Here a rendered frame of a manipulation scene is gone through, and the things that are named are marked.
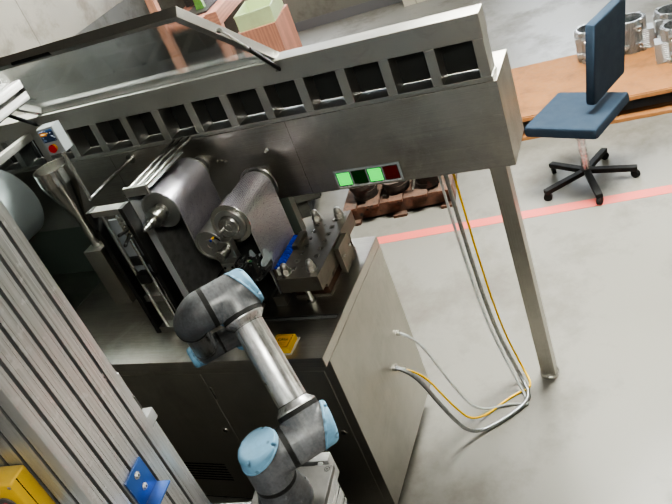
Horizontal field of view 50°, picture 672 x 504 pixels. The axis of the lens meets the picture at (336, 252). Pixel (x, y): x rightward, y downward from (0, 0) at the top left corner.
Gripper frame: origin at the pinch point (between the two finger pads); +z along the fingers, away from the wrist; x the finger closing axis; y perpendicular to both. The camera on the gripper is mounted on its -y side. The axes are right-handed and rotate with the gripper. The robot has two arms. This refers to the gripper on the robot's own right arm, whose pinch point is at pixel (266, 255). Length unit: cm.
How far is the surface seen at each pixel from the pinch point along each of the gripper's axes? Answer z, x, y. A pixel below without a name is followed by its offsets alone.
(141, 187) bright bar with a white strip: -5.5, 30.7, 36.3
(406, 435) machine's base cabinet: -2, -26, -90
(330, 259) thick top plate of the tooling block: 5.7, -19.9, -8.1
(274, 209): 15.9, -0.2, 8.8
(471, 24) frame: 30, -80, 53
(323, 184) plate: 30.1, -14.8, 8.3
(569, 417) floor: 25, -83, -109
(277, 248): 7.5, -0.2, -2.4
